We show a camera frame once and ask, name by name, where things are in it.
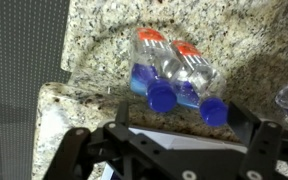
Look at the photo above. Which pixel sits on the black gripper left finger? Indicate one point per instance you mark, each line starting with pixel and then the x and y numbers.
pixel 122 116

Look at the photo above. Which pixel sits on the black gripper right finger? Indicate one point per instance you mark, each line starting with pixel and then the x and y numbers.
pixel 242 122

